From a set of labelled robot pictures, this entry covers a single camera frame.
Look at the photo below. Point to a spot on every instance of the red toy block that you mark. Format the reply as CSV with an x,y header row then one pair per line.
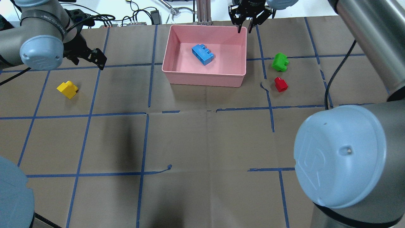
x,y
280,84

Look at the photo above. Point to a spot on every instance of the black power adapter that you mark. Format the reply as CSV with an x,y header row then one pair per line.
x,y
155,15

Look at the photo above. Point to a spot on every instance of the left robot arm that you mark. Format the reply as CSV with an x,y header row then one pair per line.
x,y
45,36

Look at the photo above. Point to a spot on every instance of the pink plastic box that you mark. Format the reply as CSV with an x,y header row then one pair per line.
x,y
227,69

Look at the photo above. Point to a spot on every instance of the aluminium frame post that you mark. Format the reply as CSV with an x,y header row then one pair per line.
x,y
204,12

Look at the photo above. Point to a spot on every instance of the blue robot base cap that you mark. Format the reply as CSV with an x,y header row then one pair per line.
x,y
16,199

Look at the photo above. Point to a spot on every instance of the blue toy block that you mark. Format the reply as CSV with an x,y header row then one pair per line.
x,y
203,54

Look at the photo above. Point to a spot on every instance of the yellow toy block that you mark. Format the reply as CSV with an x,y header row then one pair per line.
x,y
68,89

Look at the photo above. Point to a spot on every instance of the green toy block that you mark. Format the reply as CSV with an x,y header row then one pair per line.
x,y
280,62

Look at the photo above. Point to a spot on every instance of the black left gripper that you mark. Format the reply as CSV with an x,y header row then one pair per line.
x,y
75,48

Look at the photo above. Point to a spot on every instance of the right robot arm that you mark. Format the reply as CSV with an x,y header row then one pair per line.
x,y
350,159

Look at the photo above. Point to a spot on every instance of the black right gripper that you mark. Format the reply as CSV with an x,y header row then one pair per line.
x,y
252,6

